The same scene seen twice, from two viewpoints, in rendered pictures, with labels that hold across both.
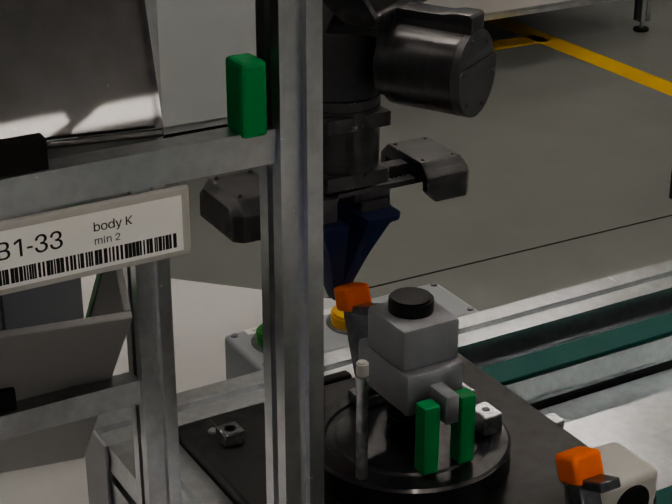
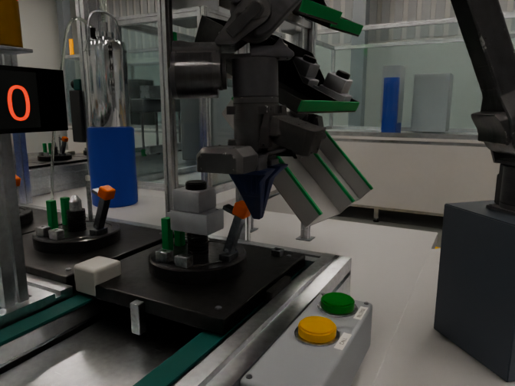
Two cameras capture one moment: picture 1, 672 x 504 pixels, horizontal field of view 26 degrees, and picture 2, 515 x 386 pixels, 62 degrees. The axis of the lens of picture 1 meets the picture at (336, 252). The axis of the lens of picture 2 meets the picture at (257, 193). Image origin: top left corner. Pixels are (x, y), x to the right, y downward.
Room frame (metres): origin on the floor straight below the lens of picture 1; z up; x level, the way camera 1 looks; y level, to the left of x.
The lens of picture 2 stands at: (1.41, -0.29, 1.20)
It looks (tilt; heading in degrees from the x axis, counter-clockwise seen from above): 11 degrees down; 148
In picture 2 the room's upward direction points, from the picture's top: straight up
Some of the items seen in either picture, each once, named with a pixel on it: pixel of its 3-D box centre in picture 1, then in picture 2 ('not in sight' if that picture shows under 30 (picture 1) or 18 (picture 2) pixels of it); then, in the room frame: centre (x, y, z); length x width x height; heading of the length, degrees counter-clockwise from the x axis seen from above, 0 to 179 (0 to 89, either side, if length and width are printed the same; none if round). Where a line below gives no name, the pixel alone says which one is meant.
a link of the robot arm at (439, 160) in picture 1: (337, 147); (256, 131); (0.94, 0.00, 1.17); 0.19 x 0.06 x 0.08; 120
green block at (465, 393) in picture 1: (462, 426); (167, 234); (0.83, -0.08, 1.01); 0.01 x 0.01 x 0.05; 30
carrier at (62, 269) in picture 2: not in sight; (76, 217); (0.64, -0.18, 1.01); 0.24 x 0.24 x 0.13; 30
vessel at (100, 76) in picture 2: not in sight; (106, 70); (-0.13, 0.07, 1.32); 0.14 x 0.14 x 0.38
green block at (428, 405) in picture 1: (427, 437); (179, 229); (0.81, -0.06, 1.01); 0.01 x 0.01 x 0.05; 30
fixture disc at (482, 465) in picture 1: (407, 446); (198, 259); (0.86, -0.05, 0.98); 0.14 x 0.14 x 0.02
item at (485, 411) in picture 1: (485, 418); (164, 255); (0.87, -0.10, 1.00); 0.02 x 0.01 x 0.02; 30
